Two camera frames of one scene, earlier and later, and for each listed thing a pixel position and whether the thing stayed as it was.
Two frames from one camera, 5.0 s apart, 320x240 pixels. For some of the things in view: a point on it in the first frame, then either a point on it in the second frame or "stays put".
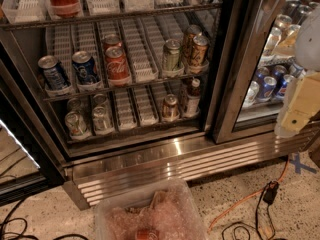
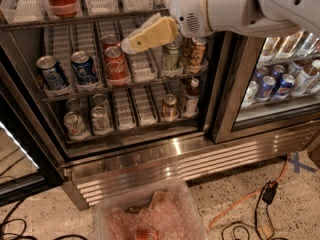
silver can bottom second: x=100 y=120 stays put
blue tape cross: x=300 y=166 stays put
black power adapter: x=271 y=191 stays put
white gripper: x=309 y=45 -> x=188 y=8
